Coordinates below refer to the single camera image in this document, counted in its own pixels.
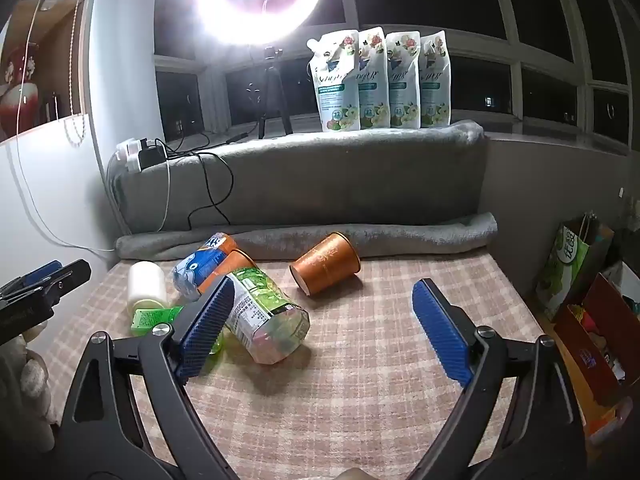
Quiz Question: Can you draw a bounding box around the green label plastic bottle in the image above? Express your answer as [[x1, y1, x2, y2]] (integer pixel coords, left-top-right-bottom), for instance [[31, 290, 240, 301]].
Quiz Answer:
[[220, 266, 311, 366]]

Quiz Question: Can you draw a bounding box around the white power strip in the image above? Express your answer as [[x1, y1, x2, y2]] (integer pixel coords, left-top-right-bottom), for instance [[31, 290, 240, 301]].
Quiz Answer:
[[115, 137, 167, 174]]

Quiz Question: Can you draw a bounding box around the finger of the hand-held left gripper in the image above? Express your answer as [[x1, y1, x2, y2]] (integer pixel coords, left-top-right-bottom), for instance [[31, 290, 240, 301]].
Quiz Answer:
[[0, 260, 64, 302], [20, 258, 93, 313]]

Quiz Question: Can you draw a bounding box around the red vase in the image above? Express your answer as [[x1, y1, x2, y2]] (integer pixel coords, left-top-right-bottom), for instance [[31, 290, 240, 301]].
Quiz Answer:
[[0, 44, 42, 139]]

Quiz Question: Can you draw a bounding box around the black tripod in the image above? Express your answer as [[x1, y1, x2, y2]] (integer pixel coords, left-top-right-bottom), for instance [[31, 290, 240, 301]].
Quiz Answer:
[[244, 45, 295, 139]]

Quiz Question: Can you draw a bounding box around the small white plastic bottle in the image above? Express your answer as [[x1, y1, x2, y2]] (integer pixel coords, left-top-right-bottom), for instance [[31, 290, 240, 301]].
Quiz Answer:
[[127, 261, 169, 314]]

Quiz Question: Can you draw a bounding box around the orange soda bottle blue label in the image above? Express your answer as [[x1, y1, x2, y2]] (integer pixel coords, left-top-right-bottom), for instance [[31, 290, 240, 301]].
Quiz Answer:
[[197, 232, 240, 262], [172, 248, 259, 304]]

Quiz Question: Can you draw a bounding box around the ring light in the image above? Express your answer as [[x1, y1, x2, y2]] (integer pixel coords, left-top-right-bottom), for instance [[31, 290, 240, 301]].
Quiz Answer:
[[192, 0, 329, 49]]

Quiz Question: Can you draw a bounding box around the red cardboard box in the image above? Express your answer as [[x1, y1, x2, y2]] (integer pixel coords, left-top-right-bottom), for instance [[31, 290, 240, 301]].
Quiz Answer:
[[552, 272, 640, 407]]

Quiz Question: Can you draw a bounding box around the bead chain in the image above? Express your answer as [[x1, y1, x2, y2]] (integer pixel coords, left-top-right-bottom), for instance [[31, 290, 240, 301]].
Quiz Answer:
[[62, 0, 89, 149]]

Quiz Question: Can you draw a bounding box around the green paper bag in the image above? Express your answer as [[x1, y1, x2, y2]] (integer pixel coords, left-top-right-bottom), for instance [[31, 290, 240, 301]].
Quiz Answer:
[[535, 211, 615, 322]]

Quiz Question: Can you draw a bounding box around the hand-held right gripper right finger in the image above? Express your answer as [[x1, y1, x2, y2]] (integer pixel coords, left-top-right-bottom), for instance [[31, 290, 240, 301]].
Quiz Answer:
[[411, 278, 589, 480]]

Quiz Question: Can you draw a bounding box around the white cardboard box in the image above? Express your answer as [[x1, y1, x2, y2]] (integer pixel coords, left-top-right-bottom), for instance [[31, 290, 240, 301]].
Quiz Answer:
[[599, 259, 640, 312]]

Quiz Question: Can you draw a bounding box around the wooden cabinet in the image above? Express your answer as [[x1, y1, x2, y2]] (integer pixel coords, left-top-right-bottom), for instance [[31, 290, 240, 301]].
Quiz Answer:
[[0, 0, 99, 144]]

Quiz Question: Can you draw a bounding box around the black cable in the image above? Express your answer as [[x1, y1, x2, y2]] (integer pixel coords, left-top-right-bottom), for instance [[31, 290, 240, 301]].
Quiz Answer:
[[164, 151, 235, 234]]

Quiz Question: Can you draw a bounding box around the grey blanket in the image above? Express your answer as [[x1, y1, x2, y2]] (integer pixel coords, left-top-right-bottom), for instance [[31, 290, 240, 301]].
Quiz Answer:
[[107, 119, 499, 262]]

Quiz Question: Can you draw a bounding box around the beige plush toy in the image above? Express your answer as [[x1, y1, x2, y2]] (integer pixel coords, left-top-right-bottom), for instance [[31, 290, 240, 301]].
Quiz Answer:
[[0, 332, 57, 454]]

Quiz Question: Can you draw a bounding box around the small green tube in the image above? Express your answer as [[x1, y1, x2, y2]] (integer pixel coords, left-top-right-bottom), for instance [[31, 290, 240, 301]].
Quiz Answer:
[[130, 305, 185, 337]]

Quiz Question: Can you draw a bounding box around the black charger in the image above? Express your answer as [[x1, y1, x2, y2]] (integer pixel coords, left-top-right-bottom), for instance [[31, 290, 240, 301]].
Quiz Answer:
[[137, 142, 169, 171]]

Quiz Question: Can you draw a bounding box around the orange paper cup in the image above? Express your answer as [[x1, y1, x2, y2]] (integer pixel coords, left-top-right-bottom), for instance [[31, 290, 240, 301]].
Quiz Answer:
[[289, 232, 361, 297]]

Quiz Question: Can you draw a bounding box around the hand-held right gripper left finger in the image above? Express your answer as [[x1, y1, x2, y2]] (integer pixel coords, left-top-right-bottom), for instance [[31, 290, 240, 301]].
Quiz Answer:
[[49, 275, 241, 480]]

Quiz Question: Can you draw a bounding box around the plaid blanket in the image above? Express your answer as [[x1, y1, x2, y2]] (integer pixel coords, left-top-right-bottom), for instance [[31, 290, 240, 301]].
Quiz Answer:
[[37, 252, 547, 480]]

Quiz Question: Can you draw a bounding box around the white detergent pouch with spout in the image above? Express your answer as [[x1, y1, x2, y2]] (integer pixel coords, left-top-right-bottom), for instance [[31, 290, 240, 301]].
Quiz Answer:
[[305, 29, 362, 133]]

